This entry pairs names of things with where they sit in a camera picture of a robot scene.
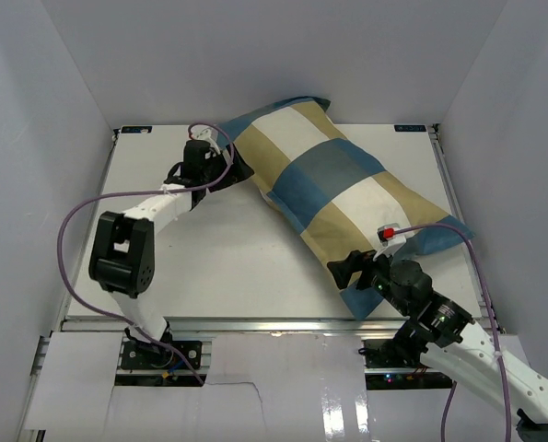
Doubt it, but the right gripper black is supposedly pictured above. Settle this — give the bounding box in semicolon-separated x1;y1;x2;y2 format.
327;244;412;317

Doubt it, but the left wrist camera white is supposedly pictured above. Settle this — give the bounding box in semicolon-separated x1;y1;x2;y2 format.
193;127;221;155

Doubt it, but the blue beige white checked pillowcase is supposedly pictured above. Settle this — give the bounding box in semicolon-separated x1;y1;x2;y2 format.
223;97;479;320

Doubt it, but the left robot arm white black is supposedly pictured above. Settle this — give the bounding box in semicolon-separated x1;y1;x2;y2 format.
88;140;253;367

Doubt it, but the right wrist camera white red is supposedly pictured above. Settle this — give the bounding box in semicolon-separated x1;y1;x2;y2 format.
373;223;407;261

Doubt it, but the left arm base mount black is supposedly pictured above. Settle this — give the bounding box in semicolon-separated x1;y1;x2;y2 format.
120;328;203;372

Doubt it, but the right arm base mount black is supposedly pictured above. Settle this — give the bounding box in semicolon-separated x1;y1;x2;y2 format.
358;322;428;377

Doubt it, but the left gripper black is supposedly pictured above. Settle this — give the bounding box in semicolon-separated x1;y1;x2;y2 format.
201;144;253;192

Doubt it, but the blue label left corner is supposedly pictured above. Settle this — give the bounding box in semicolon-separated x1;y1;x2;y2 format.
120;125;153;134

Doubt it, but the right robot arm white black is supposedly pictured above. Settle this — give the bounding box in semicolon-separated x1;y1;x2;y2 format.
327;250;548;431

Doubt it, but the blue label corner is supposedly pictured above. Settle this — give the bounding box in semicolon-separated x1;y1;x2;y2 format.
394;124;426;133
120;125;153;134

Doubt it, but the blue label right corner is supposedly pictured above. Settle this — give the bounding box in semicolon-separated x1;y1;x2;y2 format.
394;124;426;133

